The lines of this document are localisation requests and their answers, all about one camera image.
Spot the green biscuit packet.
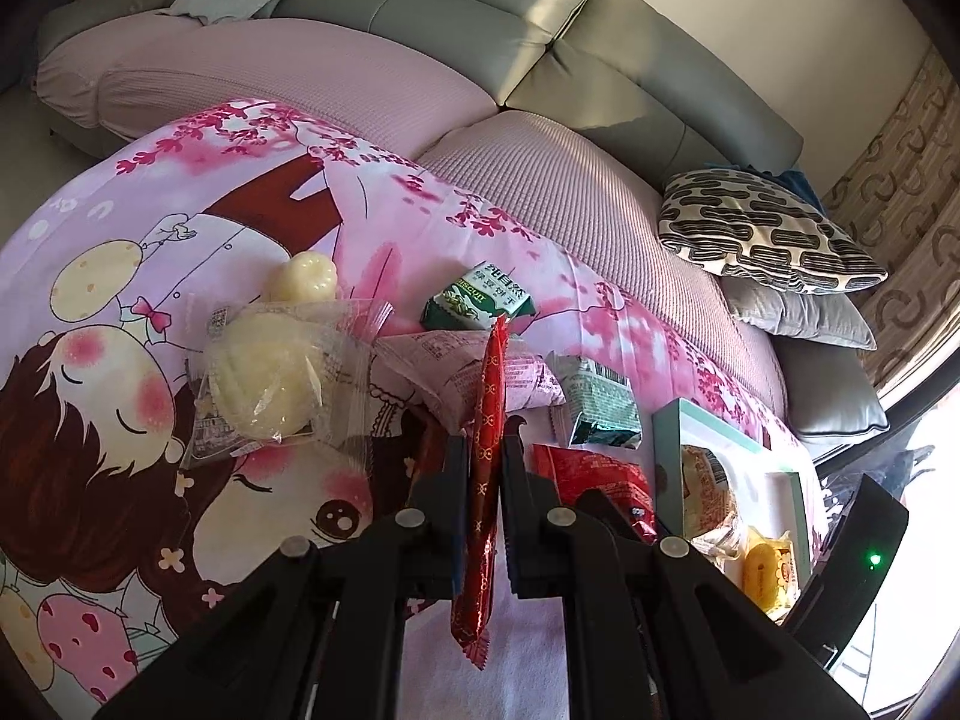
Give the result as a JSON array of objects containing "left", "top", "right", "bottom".
[{"left": 420, "top": 261, "right": 537, "bottom": 332}]

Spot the pink snack packet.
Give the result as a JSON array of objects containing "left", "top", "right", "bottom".
[{"left": 375, "top": 330, "right": 567, "bottom": 436}]

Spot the red labelled snack packet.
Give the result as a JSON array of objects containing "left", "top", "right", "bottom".
[{"left": 531, "top": 444, "right": 659, "bottom": 545}]

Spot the orange and white snack packet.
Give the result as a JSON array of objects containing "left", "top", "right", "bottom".
[{"left": 679, "top": 444, "right": 740, "bottom": 533}]

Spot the bun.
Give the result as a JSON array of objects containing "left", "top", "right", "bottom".
[{"left": 180, "top": 296, "right": 395, "bottom": 466}]

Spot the pale yellow jelly cup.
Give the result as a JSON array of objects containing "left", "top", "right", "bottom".
[{"left": 262, "top": 251, "right": 342, "bottom": 305}]

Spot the black and cream patterned pillow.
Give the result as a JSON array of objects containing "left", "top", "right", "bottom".
[{"left": 658, "top": 169, "right": 890, "bottom": 295}]

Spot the brown patterned curtain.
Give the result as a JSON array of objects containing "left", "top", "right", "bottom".
[{"left": 821, "top": 45, "right": 960, "bottom": 391}]

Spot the red gold-patterned snack packet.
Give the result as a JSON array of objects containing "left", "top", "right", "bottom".
[{"left": 450, "top": 315, "right": 511, "bottom": 672}]

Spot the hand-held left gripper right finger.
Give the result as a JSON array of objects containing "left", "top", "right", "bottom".
[{"left": 499, "top": 414, "right": 875, "bottom": 720}]

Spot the pink quilted seat cover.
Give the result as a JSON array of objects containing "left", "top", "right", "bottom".
[
  {"left": 36, "top": 19, "right": 500, "bottom": 158},
  {"left": 416, "top": 109, "right": 788, "bottom": 421}
]

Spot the grey sofa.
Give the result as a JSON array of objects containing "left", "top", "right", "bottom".
[{"left": 37, "top": 0, "right": 807, "bottom": 188}]

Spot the grey leather cushion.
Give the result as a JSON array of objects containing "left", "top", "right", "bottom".
[{"left": 772, "top": 334, "right": 892, "bottom": 443}]

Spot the grey fabric pillow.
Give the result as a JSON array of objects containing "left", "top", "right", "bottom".
[{"left": 721, "top": 277, "right": 878, "bottom": 352}]

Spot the blue cloth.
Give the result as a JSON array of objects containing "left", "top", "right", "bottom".
[{"left": 772, "top": 169, "right": 826, "bottom": 207}]

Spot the pink cartoon printed blanket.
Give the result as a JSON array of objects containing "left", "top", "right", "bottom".
[{"left": 0, "top": 97, "right": 826, "bottom": 720}]

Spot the teal shallow box tray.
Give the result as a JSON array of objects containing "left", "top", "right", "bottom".
[{"left": 651, "top": 397, "right": 815, "bottom": 616}]

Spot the yellow snack packet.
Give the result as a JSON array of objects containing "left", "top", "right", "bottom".
[{"left": 739, "top": 529, "right": 800, "bottom": 612}]

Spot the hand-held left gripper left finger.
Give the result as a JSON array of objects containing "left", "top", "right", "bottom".
[{"left": 94, "top": 431, "right": 473, "bottom": 720}]

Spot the teal foil snack packet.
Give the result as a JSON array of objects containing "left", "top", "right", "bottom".
[{"left": 547, "top": 351, "right": 646, "bottom": 451}]

